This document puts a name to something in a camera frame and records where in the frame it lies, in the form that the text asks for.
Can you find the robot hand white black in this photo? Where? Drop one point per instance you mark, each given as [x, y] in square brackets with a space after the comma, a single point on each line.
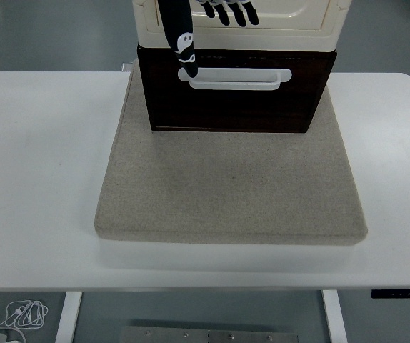
[178, 25]

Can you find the beige fabric mat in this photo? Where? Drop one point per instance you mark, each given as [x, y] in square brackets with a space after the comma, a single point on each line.
[226, 186]

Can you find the white table leg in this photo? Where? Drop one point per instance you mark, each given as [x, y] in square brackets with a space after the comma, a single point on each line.
[333, 318]
[67, 318]

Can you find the black table control panel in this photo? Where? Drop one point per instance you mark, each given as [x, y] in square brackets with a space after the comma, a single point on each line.
[401, 294]

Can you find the dark wooden drawer housing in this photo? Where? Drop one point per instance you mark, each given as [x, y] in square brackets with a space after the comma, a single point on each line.
[233, 112]

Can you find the dark wooden drawer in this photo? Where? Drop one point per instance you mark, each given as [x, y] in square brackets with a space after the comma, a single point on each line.
[162, 76]

